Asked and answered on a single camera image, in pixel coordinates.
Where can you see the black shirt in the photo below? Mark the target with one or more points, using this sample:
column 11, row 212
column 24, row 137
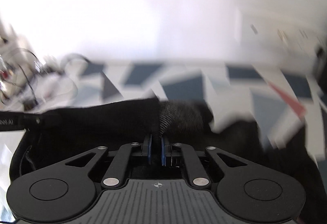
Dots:
column 58, row 134

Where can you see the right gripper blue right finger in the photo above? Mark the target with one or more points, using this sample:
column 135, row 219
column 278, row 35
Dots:
column 165, row 152

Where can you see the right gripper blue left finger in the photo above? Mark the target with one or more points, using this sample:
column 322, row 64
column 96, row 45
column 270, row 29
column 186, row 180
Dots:
column 146, row 149

